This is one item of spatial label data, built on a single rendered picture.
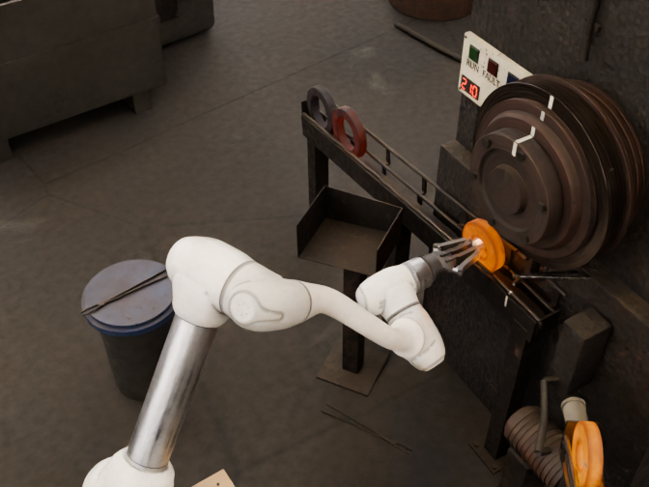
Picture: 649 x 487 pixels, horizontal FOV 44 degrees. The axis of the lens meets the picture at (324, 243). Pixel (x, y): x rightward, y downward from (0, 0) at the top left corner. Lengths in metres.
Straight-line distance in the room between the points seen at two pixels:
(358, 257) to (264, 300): 0.88
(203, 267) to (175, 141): 2.32
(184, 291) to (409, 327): 0.62
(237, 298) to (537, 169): 0.72
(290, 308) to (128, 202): 2.10
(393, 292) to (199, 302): 0.60
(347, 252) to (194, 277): 0.85
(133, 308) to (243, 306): 1.04
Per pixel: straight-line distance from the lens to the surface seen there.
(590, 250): 1.96
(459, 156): 2.46
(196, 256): 1.76
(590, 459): 1.94
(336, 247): 2.53
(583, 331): 2.12
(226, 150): 3.93
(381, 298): 2.14
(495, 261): 2.30
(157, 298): 2.67
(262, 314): 1.65
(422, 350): 2.12
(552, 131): 1.88
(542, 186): 1.86
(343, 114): 2.82
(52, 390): 3.07
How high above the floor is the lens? 2.35
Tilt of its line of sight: 44 degrees down
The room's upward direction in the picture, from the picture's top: 1 degrees counter-clockwise
